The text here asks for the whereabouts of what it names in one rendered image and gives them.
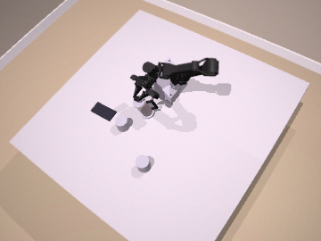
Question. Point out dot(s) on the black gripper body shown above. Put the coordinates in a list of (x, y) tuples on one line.
[(149, 91)]

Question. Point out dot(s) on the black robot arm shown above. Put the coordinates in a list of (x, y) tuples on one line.
[(180, 73)]

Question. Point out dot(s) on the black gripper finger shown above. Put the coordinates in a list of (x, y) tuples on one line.
[(142, 96), (137, 90)]

